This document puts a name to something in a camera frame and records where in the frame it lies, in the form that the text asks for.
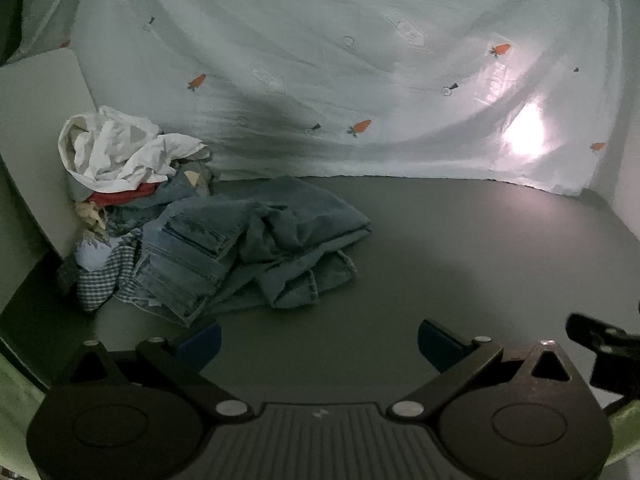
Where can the green fabric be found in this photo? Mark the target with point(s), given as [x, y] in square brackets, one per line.
[627, 430]
[15, 410]

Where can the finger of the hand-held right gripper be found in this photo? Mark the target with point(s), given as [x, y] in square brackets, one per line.
[595, 335]

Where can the floral cloth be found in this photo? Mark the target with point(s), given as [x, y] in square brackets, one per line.
[92, 220]

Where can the light blue cloth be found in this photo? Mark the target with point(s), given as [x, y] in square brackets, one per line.
[97, 256]

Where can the cream cloth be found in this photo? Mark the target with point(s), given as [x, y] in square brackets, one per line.
[191, 178]

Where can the faded denim garment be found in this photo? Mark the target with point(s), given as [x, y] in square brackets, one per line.
[170, 195]

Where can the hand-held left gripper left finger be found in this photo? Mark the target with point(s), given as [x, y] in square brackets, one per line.
[202, 346]

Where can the white carrot print sheet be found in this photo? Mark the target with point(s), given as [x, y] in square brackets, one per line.
[300, 60]

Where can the checked cloth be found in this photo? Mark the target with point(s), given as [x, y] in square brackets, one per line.
[95, 290]

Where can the white crumpled garment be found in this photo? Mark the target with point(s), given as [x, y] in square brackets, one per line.
[115, 150]

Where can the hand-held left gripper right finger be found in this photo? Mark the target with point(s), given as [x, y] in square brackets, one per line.
[436, 344]

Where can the blue denim jeans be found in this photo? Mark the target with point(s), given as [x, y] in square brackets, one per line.
[280, 230]

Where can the red garment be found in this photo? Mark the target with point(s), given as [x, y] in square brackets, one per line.
[125, 195]

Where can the white board panel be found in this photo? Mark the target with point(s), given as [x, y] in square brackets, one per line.
[35, 125]

